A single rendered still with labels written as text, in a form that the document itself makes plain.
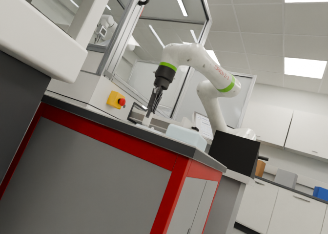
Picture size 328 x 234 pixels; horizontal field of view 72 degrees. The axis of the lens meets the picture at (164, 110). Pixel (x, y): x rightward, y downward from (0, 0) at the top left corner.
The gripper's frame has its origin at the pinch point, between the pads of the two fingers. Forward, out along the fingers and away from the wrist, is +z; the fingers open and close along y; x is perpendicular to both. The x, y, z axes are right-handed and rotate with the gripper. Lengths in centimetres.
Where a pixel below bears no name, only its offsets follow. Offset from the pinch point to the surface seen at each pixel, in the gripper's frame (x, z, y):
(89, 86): -28.7, -3.4, 10.3
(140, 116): -9.5, -2.0, -19.9
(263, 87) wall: 110, -190, -379
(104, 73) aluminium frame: -24.6, -11.8, 10.4
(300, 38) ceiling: 105, -197, -197
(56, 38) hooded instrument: -12, -4, 60
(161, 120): 3.2, -3.2, -16.6
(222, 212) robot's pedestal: 51, 31, -34
